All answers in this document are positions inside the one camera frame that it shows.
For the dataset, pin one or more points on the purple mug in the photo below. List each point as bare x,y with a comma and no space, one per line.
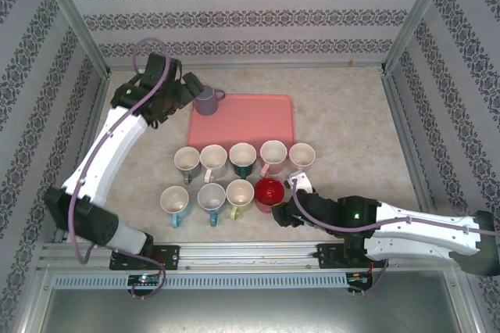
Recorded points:
209,102

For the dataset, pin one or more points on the red mug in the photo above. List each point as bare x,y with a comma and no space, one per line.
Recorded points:
269,192

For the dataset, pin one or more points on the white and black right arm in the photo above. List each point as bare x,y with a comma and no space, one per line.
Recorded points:
422,239

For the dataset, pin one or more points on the blue floral mug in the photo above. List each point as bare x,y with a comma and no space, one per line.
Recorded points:
211,197

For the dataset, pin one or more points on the aluminium frame post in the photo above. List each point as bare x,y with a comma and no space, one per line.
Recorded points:
70,12
420,12

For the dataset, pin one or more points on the long aluminium base rail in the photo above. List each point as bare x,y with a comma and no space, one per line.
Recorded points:
250,256

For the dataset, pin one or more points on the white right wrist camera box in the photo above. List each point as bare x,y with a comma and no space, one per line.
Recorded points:
300,182

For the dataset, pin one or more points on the light green mug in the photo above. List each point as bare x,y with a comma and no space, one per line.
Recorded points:
239,192

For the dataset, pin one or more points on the aluminium front frame beam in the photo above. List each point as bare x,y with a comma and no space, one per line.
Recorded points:
466,309
35,301

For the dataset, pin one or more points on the pale pink mug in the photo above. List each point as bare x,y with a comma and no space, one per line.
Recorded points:
301,154

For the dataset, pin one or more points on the small controller board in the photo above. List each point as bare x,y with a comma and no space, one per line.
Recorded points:
144,280
358,278

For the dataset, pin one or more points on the dark green mug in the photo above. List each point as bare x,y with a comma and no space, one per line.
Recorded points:
242,153

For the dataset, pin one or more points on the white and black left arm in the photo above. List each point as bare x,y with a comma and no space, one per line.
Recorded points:
105,161

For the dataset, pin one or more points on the aluminium back wall rail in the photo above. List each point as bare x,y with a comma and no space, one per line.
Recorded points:
234,66

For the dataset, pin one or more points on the light blue mug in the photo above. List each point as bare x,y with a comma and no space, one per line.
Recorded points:
174,199

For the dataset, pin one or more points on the grey mug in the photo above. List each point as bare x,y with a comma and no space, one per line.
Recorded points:
186,159

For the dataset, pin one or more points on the brushed steel shelf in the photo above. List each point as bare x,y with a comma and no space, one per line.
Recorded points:
250,313

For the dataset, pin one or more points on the pink plastic tray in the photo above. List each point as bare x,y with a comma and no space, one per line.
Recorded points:
250,122

